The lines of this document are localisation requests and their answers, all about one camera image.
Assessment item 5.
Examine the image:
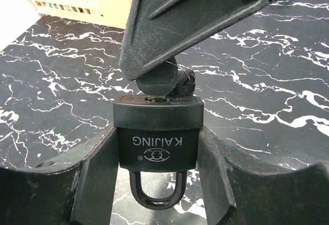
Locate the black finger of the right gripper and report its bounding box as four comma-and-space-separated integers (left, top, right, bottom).
119, 0, 275, 81

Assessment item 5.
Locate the black padlock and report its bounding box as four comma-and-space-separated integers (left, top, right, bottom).
113, 95, 204, 210

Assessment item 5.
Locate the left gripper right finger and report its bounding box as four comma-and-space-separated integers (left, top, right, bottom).
197, 127, 328, 224

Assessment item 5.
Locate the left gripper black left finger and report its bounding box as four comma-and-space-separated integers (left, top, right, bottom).
1, 126, 119, 224

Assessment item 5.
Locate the black head key set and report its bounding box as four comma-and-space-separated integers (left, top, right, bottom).
136, 58, 195, 102

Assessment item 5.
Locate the black marble pattern mat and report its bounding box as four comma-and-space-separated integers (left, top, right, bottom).
1, 0, 328, 224

